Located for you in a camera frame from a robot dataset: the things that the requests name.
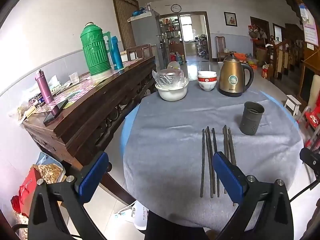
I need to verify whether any blue thermos flask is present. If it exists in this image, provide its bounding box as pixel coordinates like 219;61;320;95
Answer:
109;35;125;70

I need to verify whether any gold electric kettle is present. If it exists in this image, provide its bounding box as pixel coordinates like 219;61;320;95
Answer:
219;51;254;97

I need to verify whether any wooden chair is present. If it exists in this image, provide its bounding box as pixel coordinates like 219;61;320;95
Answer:
215;36;231;61

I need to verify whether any dark clothing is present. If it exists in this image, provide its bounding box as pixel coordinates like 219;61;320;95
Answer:
146;210;208;240

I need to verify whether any wooden stair railing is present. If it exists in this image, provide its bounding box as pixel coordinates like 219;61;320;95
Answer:
269;36;305;80

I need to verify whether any brown wooden door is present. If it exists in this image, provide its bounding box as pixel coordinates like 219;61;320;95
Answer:
111;0;140;51

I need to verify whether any grey fleece tablecloth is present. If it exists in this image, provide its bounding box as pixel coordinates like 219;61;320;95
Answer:
123;79;304;233

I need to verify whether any dark grey chopstick holder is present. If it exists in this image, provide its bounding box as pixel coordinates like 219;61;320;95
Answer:
239;101;265;136

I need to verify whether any white power strip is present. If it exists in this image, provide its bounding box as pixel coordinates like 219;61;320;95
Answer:
114;202;137;218

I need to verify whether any dark wooden sideboard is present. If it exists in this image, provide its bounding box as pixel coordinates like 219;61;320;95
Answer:
22;55;157;170

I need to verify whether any patterned sideboard cover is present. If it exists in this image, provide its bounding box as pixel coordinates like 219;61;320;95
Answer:
25;59;143;111

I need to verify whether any white floor appliance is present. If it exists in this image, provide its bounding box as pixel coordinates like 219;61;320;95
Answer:
132;201;150;230

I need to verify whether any blue table cover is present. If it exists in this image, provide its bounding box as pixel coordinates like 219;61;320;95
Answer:
120;90;300;160

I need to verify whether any black smartphone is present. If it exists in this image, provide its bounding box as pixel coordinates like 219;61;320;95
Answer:
43;99;69;126

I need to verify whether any green thermos flask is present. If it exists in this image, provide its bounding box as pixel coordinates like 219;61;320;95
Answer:
80;22;112;77

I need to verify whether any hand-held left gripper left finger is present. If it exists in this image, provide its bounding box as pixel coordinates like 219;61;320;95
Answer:
29;151;110;240

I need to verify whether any black cable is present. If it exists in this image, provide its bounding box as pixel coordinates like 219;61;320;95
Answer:
290;177;320;202

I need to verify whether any clear plastic bag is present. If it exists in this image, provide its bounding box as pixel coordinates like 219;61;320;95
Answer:
152;67;189;90

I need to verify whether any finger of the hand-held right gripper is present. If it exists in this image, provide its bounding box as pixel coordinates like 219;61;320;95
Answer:
299;147;320;178

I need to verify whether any framed wall picture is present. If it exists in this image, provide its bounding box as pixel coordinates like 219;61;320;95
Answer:
224;12;238;27

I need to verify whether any grey refrigerator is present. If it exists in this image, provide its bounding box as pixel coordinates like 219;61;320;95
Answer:
130;10;168;73

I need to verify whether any white bowl with red emblem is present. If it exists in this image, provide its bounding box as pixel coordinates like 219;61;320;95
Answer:
199;81;216;92

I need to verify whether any red paper bag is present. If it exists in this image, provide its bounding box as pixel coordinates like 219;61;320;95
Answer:
11;166;42;218

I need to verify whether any box with yellow contents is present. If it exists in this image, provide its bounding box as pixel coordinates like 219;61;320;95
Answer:
32;152;66;183

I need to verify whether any wall calendar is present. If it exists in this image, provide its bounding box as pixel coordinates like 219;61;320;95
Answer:
299;4;320;51

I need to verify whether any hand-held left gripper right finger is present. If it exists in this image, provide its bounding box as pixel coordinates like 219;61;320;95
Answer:
212;152;294;240

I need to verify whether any purple drink bottle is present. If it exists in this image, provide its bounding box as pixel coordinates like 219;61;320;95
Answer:
35;69;55;105

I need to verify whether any white step stool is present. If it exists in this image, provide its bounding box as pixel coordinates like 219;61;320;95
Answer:
284;94;302;117

